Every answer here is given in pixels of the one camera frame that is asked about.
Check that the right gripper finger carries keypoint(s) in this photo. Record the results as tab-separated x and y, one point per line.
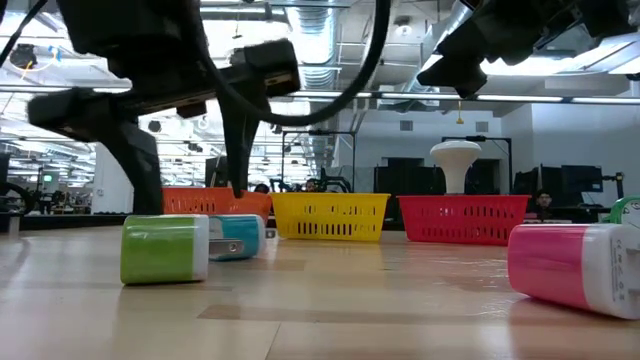
460	65
457	82

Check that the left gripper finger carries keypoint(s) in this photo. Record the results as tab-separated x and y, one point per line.
240	140
142	175

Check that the green USB wall charger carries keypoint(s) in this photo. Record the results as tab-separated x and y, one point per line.
160	250

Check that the blue USB wall charger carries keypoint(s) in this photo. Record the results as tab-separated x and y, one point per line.
245	235

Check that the pink USB wall charger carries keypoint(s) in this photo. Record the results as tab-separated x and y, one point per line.
550	265

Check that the green wristwatch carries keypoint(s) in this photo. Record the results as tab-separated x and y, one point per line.
627	210

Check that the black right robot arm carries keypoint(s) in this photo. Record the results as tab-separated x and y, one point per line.
615	15

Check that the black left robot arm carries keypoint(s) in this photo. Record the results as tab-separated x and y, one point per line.
125	25

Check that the black computer monitor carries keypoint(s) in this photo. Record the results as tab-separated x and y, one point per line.
215	172

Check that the person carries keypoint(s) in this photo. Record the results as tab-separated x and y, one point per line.
543	200
261	188
311	186

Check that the orange plastic basket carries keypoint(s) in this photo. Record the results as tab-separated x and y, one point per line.
200	200

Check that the white light bulb lamp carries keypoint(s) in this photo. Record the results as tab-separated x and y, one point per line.
455	160

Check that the yellow plastic basket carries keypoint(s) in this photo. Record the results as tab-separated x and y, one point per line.
300	210

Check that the black partition screen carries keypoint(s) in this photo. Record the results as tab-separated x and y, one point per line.
410	180

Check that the red plastic basket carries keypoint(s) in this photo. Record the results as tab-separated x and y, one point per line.
460	220

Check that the black workstation equipment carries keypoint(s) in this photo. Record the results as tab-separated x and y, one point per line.
580	180

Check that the black metal table frame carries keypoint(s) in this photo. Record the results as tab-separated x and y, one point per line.
75	222

